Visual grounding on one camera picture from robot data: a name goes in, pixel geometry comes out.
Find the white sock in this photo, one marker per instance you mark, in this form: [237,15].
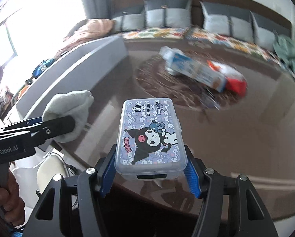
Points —
[66,103]

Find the grey two-tone cushion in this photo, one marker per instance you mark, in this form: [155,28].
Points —
[130,22]
[268,32]
[226,22]
[167,14]

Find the white cardboard box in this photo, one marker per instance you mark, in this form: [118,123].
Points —
[88,64]

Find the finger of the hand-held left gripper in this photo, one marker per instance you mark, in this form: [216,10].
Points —
[29,122]
[53,128]

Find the clear plastic cartoon case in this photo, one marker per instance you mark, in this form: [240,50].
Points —
[150,133]

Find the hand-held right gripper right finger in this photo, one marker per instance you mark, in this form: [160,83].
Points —
[193,175]

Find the pile of colourful clothes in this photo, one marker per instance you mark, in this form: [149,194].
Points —
[42,65]

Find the white round stool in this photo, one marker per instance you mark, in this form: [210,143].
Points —
[50,167]

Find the green blanket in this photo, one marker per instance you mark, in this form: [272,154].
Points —
[285,47]

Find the floral sofa throw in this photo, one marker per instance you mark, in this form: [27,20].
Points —
[236,43]
[157,32]

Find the blue white toothpaste box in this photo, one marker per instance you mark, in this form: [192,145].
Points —
[194,71]

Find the person's left hand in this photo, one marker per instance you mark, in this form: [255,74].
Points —
[11,197]

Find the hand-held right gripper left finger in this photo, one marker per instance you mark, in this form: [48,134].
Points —
[106,175]

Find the pink blanket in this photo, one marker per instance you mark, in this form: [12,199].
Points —
[93,28]

